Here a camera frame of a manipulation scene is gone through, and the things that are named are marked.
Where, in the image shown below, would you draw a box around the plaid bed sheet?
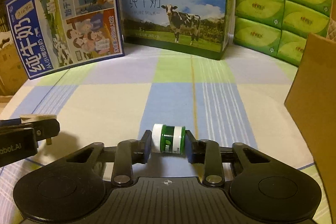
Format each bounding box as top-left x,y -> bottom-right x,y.
1,44 -> 321,223

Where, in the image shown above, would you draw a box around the green tissue pack bundle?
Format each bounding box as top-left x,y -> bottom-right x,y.
234,0 -> 333,66

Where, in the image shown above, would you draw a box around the green white small jar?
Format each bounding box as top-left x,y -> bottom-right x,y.
151,123 -> 186,155

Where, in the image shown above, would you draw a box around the quilted beige cushion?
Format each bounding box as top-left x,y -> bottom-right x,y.
326,19 -> 336,42

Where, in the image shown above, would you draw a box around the brown cardboard box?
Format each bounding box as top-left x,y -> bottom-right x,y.
283,32 -> 336,180

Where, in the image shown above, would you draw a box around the beige power adapter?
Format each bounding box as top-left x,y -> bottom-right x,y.
20,114 -> 60,145

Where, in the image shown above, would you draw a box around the flattened cardboard boxes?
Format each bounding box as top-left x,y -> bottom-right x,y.
0,31 -> 28,96

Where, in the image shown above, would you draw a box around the cow picture milk box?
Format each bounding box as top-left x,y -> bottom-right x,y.
120,0 -> 234,60

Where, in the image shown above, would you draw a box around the blue cartoon milk carton box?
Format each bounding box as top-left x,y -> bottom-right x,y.
6,0 -> 124,79

